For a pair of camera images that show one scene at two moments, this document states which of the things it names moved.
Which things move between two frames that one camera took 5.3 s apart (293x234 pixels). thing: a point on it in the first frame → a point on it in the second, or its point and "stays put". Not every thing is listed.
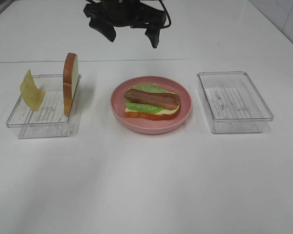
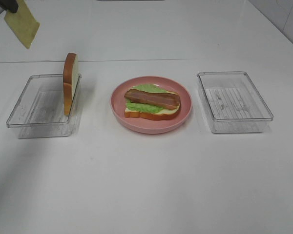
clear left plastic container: (39, 111) stays put
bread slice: (164, 114) stays put
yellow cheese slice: (31, 94) → (22, 24)
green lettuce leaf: (142, 107) stays put
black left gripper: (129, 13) → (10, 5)
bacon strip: (165, 100) stays put
